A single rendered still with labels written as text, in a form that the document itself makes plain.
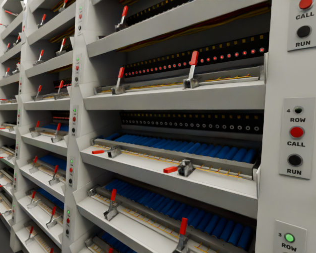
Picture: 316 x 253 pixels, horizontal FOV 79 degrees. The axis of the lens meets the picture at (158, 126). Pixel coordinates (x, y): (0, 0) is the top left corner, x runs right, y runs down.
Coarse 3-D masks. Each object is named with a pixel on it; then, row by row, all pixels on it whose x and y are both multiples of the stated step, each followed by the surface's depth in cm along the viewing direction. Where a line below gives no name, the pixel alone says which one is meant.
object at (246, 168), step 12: (96, 144) 73; (108, 144) 68; (120, 144) 64; (132, 144) 62; (156, 156) 54; (168, 156) 51; (180, 156) 49; (192, 156) 47; (204, 156) 46; (216, 168) 43; (228, 168) 41; (240, 168) 39; (252, 168) 38
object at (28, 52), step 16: (32, 16) 118; (48, 16) 125; (32, 48) 119; (48, 48) 126; (32, 80) 120; (48, 80) 127; (32, 112) 120; (48, 112) 128; (16, 144) 122; (16, 160) 120; (16, 208) 117; (16, 240) 118
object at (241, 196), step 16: (112, 128) 82; (128, 128) 80; (144, 128) 74; (160, 128) 68; (176, 128) 65; (80, 144) 72; (96, 160) 66; (112, 160) 59; (128, 160) 57; (144, 160) 55; (256, 160) 45; (128, 176) 56; (144, 176) 51; (160, 176) 47; (176, 176) 44; (192, 176) 43; (208, 176) 42; (224, 176) 41; (256, 176) 32; (176, 192) 46; (192, 192) 42; (208, 192) 39; (224, 192) 37; (240, 192) 35; (256, 192) 33; (224, 208) 38; (240, 208) 36; (256, 208) 34
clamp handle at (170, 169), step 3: (183, 162) 44; (183, 165) 44; (165, 168) 39; (168, 168) 40; (171, 168) 40; (174, 168) 40; (177, 168) 41; (180, 168) 42; (165, 171) 39; (168, 171) 38; (171, 171) 39; (174, 171) 40
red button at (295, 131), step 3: (291, 129) 30; (294, 129) 30; (297, 129) 29; (300, 129) 29; (291, 132) 30; (294, 132) 30; (297, 132) 29; (300, 132) 29; (291, 135) 30; (294, 135) 30; (297, 135) 29; (300, 135) 29
